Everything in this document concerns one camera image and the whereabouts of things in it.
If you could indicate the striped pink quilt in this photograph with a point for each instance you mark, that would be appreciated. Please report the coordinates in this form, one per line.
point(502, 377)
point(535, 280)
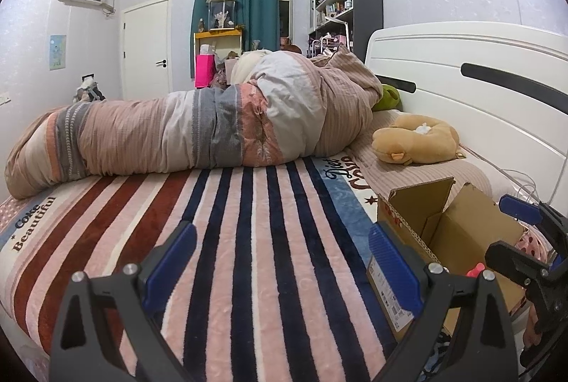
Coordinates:
point(155, 133)

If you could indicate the cardboard box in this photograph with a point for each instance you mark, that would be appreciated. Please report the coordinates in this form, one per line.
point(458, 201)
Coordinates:
point(466, 222)

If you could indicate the small wall poster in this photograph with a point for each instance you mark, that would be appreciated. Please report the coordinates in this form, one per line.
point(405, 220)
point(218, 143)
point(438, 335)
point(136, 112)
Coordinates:
point(57, 51)

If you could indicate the green plush toy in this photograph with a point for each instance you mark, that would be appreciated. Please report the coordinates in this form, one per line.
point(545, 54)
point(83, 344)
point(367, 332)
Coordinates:
point(388, 98)

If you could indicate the pink striped pillow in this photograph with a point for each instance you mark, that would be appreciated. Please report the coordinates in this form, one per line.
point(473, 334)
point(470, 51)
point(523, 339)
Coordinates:
point(421, 178)

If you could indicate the white door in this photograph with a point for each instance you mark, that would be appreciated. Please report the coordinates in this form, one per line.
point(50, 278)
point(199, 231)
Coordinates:
point(146, 49)

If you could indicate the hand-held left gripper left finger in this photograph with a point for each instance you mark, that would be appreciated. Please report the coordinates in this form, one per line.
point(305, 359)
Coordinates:
point(171, 271)

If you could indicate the window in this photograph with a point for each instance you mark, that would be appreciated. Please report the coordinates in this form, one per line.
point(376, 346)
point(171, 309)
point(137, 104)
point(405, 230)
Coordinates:
point(285, 5)

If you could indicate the pink tube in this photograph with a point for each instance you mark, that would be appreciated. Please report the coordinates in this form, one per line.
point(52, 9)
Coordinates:
point(474, 271)

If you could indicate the pink bag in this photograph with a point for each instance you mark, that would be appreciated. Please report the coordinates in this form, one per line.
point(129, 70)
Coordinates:
point(205, 71)

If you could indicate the teal curtain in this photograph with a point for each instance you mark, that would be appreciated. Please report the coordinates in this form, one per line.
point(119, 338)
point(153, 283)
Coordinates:
point(257, 0)

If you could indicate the brown teddy bear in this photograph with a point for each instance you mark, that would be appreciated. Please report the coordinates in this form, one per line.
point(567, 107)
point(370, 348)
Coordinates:
point(289, 44)

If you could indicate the striped fleece blanket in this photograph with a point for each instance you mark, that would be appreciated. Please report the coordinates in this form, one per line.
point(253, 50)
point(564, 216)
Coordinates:
point(244, 222)

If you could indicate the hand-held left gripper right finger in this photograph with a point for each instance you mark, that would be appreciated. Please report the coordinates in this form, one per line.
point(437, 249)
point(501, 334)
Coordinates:
point(395, 271)

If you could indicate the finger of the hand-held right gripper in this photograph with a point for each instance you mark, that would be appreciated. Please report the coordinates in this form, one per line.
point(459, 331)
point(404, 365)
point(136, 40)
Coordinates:
point(506, 258)
point(517, 207)

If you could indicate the brown plush toy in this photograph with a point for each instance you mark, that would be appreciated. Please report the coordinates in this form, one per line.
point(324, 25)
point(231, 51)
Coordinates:
point(412, 142)

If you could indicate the white headboard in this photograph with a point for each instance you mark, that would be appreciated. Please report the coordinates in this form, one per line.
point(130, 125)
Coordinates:
point(443, 49)

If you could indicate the glass display case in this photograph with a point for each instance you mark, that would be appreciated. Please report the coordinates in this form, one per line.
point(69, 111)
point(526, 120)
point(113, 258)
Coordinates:
point(221, 12)

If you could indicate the small brown figurine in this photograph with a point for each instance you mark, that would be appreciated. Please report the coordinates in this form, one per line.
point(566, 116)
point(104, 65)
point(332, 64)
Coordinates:
point(202, 25)

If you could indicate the yellow shelf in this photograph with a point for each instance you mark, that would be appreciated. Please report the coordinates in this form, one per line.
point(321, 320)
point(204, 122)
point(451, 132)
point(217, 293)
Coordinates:
point(217, 34)

